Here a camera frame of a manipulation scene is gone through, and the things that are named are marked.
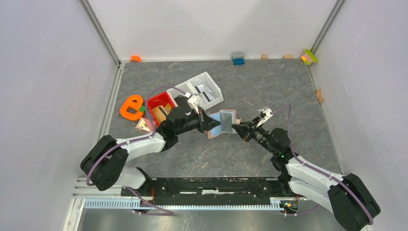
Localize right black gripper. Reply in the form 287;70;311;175
230;116;277;155

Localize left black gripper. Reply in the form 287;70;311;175
176;107;221;136

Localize tan leather card holder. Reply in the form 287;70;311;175
207;109;241;139

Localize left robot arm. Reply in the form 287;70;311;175
80;107;221;196

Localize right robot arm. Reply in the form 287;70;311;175
232;117;381;231

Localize pink square card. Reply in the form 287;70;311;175
135;117;153;132

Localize white far plastic bin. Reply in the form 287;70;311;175
186;72;224;110

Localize white plastic bin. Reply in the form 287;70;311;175
186;72;224;110
166;81;204;111

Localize white middle plastic bin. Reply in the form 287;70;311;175
166;81;204;111

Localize tan item in red bin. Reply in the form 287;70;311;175
153;103;172;125

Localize red plastic bin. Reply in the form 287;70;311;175
148;91;176;127

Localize blue grey toy block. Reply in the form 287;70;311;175
231;51;245;65

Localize orange tape dispenser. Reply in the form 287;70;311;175
120;95;146;121

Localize curved wooden piece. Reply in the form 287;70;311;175
315;89;324;103

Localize green pink toy block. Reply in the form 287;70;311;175
301;49;318;66

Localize orange round cap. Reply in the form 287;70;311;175
129;55;141;63

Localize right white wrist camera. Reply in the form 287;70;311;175
256;107;273;127

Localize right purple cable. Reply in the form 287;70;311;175
271;104;374;226

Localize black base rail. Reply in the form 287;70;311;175
135;177;299;205

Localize light blue cable comb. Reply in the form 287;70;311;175
84;198;297;212

